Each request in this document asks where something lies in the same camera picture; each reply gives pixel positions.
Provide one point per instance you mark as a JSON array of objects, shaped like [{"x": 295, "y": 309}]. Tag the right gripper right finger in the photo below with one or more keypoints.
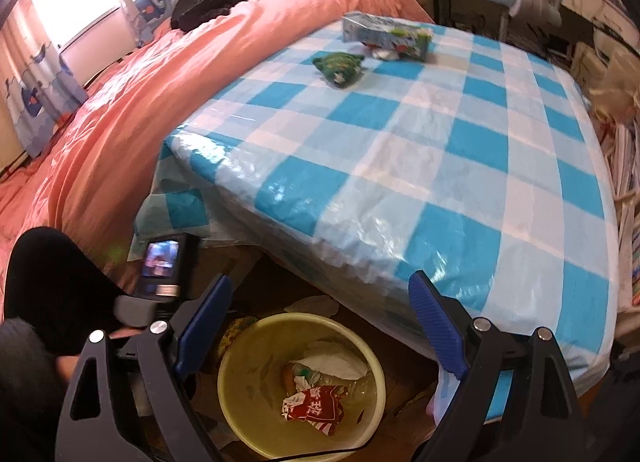
[{"x": 445, "y": 323}]

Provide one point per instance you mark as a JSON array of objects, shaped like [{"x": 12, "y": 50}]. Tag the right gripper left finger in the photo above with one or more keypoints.
[{"x": 197, "y": 322}]

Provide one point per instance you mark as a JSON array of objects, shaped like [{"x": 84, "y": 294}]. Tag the red white snack bag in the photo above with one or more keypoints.
[{"x": 320, "y": 406}]

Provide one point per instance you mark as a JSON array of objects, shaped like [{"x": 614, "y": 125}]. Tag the yellow trash bin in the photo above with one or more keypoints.
[{"x": 251, "y": 388}]

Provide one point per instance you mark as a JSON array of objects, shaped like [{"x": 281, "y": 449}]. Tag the person's left hand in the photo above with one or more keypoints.
[{"x": 66, "y": 365}]

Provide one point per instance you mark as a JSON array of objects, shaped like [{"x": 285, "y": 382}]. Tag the clear plastic water bottle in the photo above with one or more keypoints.
[{"x": 304, "y": 378}]

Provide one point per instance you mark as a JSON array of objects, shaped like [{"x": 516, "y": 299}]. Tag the white paper tissue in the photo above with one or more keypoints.
[{"x": 334, "y": 359}]

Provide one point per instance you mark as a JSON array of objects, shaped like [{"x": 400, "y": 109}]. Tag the blue white checkered tablecloth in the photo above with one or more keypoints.
[{"x": 478, "y": 166}]

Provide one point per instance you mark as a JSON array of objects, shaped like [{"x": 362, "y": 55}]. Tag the pink duvet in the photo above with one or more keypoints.
[{"x": 95, "y": 177}]

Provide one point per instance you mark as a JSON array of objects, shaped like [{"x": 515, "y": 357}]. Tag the white book shelf rack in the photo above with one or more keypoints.
[{"x": 620, "y": 148}]

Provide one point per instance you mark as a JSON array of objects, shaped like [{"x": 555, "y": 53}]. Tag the green plush toy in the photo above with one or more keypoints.
[{"x": 341, "y": 69}]

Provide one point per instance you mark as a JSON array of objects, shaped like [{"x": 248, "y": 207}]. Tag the white blue milk carton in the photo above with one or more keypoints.
[{"x": 406, "y": 38}]

